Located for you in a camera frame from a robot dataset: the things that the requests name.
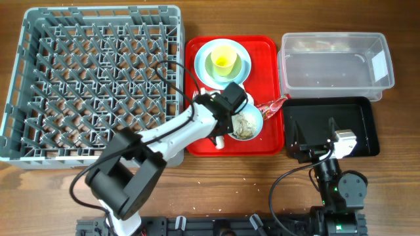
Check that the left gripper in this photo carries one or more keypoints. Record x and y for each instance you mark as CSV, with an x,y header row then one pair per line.
x,y
229,130

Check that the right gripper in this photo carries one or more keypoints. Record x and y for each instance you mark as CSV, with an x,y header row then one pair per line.
x,y
299,145

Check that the white napkin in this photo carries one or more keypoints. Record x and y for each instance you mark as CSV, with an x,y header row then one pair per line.
x,y
249,99

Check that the light blue bowl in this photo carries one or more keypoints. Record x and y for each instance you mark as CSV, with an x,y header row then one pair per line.
x,y
248,108

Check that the rice food scraps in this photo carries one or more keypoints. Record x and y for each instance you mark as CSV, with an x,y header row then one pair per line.
x,y
244,125

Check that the white plastic spoon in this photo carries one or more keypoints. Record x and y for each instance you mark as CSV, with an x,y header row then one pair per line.
x,y
219,142

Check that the red snack wrapper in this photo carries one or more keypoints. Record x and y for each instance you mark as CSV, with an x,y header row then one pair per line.
x,y
270,108

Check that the yellow plastic cup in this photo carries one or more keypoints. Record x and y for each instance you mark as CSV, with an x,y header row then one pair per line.
x,y
223,58

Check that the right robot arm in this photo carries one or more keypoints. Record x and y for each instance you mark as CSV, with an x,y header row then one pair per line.
x,y
342,192

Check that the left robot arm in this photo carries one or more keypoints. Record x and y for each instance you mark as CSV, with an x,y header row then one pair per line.
x,y
126,173

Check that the black waste tray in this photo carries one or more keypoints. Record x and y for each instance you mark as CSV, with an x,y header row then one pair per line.
x,y
312,115

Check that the clear plastic waste bin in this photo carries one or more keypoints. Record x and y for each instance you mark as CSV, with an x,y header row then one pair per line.
x,y
335,64

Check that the grey plastic dishwasher rack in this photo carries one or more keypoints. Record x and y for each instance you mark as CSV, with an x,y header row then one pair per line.
x,y
82,73

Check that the light blue plate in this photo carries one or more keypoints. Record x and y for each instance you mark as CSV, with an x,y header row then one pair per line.
x,y
199,63

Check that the light green small bowl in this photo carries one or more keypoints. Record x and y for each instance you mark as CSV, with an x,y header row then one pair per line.
x,y
236,70

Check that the red plastic serving tray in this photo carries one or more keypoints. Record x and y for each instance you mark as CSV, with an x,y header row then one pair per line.
x,y
264,86

